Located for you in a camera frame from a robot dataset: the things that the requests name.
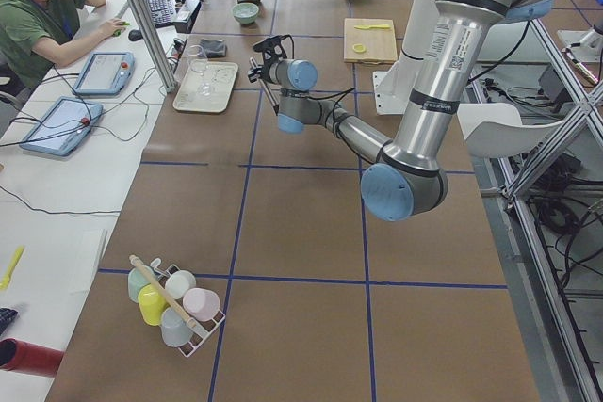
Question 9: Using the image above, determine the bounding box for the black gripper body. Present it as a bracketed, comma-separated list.
[253, 36, 287, 85]

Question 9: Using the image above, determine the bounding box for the steel muddler black tip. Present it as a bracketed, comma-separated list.
[258, 78, 279, 115]

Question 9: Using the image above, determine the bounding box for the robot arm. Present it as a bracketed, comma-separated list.
[248, 0, 553, 221]

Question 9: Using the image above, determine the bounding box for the pale green plastic cup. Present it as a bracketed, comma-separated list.
[165, 270, 197, 300]

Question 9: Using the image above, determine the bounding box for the mint plastic cup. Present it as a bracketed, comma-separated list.
[127, 268, 149, 303]

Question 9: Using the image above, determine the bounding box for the pink plastic cup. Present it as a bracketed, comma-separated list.
[182, 287, 220, 322]

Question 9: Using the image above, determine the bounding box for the yellow plastic cup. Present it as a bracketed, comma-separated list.
[138, 284, 169, 326]

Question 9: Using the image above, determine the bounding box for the grey plastic cup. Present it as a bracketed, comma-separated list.
[160, 307, 193, 347]

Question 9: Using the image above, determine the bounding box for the green bowl of ice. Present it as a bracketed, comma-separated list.
[232, 2, 260, 25]

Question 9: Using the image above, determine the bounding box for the grey folded cloth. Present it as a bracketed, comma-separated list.
[199, 39, 227, 58]

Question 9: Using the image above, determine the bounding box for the cream bear serving tray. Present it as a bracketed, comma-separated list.
[172, 62, 238, 114]

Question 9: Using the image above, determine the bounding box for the clear wine glass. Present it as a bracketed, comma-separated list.
[187, 44, 213, 96]

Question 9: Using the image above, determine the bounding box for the bamboo cutting board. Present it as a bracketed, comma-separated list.
[343, 18, 399, 64]

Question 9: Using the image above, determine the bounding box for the yellow plastic knife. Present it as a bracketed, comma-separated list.
[353, 24, 392, 31]

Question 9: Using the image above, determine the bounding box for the black keyboard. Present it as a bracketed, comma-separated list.
[145, 0, 177, 28]

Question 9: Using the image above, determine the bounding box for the black computer mouse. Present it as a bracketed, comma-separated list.
[128, 29, 143, 42]

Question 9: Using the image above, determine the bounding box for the blue teach pendant far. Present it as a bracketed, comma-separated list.
[72, 52, 135, 97]

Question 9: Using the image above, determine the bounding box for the blue teach pendant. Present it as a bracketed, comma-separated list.
[19, 96, 104, 157]
[72, 52, 135, 97]

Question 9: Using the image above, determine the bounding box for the blue teach pendant near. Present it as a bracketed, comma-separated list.
[19, 96, 104, 157]

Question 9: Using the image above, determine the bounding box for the person in green shirt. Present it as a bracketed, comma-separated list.
[1, 0, 125, 90]

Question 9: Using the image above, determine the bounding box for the white plastic chair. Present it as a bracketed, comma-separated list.
[457, 103, 565, 158]

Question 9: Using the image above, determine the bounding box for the yellow plastic utensil on desk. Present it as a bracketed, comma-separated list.
[0, 245, 24, 291]

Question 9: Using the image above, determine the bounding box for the red cylinder bottle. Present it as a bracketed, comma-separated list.
[1, 338, 64, 378]

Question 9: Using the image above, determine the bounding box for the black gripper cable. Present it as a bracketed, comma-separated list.
[277, 33, 359, 139]

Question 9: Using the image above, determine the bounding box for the aluminium frame post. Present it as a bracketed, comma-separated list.
[127, 0, 177, 93]

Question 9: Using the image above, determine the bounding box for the white wire cup rack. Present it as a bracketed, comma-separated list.
[129, 255, 225, 357]

